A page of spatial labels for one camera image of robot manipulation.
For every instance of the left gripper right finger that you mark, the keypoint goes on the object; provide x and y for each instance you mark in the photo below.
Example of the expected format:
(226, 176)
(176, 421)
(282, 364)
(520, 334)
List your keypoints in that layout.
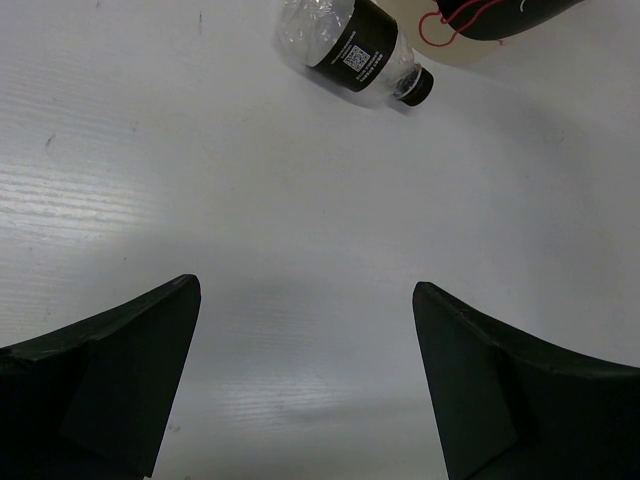
(509, 405)

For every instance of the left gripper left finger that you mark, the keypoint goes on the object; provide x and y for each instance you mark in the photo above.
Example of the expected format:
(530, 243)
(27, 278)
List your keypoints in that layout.
(92, 400)

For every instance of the black label clear bottle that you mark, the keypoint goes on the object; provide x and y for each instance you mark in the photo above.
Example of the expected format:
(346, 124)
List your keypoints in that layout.
(354, 45)

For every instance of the cream bin with black ears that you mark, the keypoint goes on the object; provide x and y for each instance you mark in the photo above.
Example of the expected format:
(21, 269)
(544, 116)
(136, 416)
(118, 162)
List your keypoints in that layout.
(459, 32)

